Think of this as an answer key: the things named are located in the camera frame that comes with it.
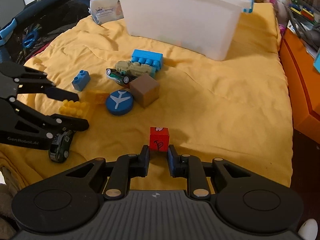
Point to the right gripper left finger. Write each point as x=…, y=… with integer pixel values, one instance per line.
x=121, y=171

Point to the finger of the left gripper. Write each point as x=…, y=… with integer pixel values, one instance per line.
x=70, y=123
x=58, y=94

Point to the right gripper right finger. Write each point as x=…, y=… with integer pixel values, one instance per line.
x=190, y=168

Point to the small blue building brick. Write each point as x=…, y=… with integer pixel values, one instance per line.
x=81, y=80

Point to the white number 18 toy car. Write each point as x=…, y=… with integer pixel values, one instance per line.
x=59, y=149

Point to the small yellow building brick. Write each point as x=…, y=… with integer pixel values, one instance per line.
x=95, y=97

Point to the red cube block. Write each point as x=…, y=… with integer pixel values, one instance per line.
x=159, y=139

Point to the green red toy car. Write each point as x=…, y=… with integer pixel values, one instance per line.
x=120, y=79

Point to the large blue building brick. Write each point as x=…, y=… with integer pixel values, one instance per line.
x=153, y=59

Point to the blue airplane disc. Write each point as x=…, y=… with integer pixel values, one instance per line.
x=119, y=102

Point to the blue scissors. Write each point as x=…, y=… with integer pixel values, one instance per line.
x=30, y=39

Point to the tan toy train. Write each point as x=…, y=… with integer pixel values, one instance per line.
x=134, y=69

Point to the yellow blanket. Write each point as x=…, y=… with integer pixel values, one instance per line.
x=237, y=109

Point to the dark blue bag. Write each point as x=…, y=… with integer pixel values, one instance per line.
x=49, y=17

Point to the brown cube block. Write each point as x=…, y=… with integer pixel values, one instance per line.
x=145, y=90

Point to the baby wipes pack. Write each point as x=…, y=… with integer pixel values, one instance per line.
x=103, y=11

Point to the orange box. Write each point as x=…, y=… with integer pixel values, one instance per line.
x=303, y=83

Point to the white plastic storage bin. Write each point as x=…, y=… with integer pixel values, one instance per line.
x=204, y=26

